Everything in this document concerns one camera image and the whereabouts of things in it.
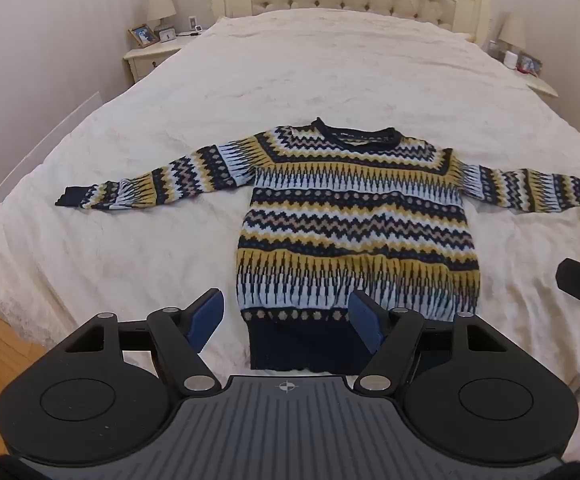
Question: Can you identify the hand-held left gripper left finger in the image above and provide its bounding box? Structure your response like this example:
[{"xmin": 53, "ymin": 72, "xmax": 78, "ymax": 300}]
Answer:
[{"xmin": 64, "ymin": 288, "xmax": 226, "ymax": 397}]

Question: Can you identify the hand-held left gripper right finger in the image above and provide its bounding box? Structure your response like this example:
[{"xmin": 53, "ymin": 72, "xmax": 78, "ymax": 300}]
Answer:
[{"xmin": 348, "ymin": 289, "xmax": 508, "ymax": 397}]

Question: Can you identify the navy yellow patterned knit sweater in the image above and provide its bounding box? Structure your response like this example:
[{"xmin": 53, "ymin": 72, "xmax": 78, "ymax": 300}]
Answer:
[{"xmin": 55, "ymin": 117, "xmax": 580, "ymax": 375}]

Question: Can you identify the table lamp with cream shade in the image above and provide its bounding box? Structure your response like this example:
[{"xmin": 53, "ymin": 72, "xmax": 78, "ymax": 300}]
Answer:
[
  {"xmin": 147, "ymin": 0, "xmax": 177, "ymax": 34},
  {"xmin": 496, "ymin": 12, "xmax": 527, "ymax": 54}
]

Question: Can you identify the cream nightstand with drawer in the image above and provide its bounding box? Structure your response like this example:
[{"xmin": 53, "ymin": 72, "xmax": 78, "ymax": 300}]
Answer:
[{"xmin": 123, "ymin": 33, "xmax": 201, "ymax": 85}]

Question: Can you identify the white bed with bedspread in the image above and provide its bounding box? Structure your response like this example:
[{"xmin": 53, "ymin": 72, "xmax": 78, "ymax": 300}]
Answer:
[{"xmin": 0, "ymin": 7, "xmax": 580, "ymax": 398}]

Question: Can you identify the colourful photo frame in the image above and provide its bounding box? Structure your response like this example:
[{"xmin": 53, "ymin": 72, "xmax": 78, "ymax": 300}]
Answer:
[{"xmin": 516, "ymin": 52, "xmax": 543, "ymax": 75}]

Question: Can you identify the wooden photo frame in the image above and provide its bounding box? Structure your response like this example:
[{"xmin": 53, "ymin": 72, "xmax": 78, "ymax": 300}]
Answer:
[{"xmin": 128, "ymin": 23, "xmax": 160, "ymax": 50}]

